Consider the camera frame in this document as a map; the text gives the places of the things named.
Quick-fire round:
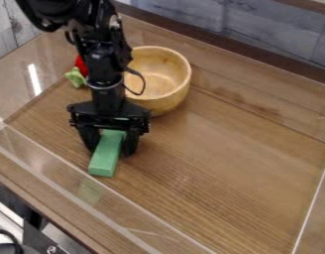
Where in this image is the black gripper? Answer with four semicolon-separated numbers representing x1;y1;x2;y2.
68;101;151;157

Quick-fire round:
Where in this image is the green rectangular block stick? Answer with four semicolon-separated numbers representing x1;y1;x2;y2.
88;130;125;178

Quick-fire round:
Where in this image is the light wooden bowl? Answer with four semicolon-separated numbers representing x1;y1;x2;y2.
124;46;192;117

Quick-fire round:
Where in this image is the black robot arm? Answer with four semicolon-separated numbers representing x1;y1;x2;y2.
16;0;151;156

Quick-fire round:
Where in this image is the red plush strawberry toy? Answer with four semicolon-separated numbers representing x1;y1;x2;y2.
65;56;88;88

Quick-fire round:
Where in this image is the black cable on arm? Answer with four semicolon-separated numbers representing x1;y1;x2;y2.
121;66;148;97

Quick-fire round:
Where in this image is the black table clamp mount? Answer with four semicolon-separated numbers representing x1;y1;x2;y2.
22;220;71;254

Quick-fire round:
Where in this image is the black cable loop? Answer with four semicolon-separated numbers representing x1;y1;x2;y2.
0;227;24;254

